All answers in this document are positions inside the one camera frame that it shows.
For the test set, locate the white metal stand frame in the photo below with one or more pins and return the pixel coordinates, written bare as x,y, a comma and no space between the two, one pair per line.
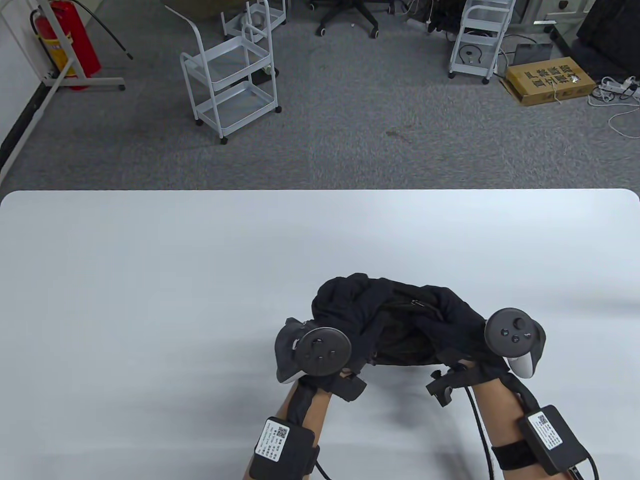
90,80

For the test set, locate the black right hand controller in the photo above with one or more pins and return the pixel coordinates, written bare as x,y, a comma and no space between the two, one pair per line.
510,332

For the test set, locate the person's left forearm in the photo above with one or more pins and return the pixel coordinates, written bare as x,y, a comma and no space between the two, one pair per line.
310,415

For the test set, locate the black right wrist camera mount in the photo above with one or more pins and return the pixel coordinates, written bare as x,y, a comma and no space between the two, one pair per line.
445,385

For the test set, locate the black left forearm sensor box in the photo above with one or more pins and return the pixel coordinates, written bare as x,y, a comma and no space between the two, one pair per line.
287,450

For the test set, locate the black office chair base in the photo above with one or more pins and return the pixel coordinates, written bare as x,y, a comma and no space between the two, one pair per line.
350,10

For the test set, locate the white power strip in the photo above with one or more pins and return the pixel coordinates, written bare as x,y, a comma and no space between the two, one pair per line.
620,86

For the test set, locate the red fire extinguisher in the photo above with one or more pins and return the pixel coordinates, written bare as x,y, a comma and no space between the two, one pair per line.
75,40

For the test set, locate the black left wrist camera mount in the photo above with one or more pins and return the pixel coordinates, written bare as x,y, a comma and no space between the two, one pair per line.
350,387

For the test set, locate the person's right forearm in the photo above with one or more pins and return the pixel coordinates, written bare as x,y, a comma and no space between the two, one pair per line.
505,415

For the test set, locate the small white utility cart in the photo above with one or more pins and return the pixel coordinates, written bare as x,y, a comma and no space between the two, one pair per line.
277,15

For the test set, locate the black right forearm sensor box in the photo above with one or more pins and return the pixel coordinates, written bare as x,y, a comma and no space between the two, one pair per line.
550,437

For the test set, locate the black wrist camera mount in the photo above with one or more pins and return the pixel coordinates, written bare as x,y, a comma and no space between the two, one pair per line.
445,385
350,387

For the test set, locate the black flat laptop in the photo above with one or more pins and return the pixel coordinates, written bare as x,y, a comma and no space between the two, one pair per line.
532,52

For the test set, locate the printed cardboard box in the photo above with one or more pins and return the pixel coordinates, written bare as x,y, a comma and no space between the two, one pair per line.
550,82

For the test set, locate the black equipment case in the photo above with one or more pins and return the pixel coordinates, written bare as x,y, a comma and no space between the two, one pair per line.
610,30

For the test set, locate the black hand controller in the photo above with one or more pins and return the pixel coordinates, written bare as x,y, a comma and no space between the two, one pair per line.
322,352
510,332

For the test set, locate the tall white utility cart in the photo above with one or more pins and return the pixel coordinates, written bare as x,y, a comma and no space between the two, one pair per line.
480,30

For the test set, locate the person's left hand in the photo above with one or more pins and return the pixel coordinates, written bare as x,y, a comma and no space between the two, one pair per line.
320,381

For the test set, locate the black backpack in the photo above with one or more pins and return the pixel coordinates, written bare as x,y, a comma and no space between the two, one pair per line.
370,305

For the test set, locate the black left hand controller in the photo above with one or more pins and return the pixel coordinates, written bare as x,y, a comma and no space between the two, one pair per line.
322,352

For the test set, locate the person's right hand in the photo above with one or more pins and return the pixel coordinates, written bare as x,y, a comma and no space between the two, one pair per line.
450,320

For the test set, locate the large white utility cart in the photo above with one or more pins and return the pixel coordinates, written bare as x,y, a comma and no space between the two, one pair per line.
235,67

